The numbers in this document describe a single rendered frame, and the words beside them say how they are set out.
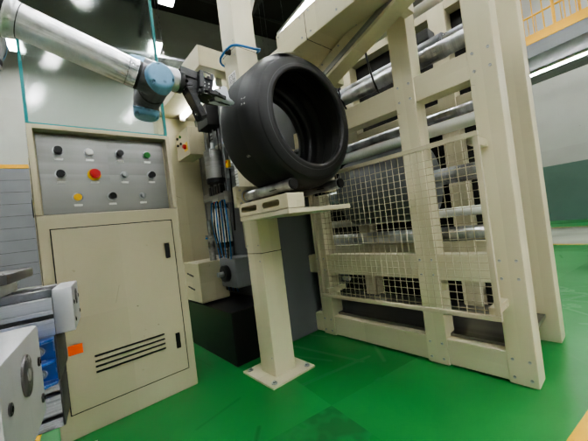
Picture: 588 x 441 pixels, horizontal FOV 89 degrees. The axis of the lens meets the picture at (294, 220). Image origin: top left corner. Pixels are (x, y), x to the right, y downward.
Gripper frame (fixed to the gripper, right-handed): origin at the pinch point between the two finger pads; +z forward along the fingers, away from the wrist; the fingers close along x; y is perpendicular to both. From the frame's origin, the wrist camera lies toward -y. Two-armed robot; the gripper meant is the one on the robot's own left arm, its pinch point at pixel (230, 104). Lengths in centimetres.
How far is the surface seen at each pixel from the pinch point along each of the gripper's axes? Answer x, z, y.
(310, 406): -4, 32, -120
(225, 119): 8.0, 1.8, -2.5
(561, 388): -72, 99, -112
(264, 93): -11.8, 7.5, 1.9
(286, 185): -10.0, 18.1, -31.1
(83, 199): 60, -40, -31
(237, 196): 22.5, 15.1, -30.8
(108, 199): 60, -31, -30
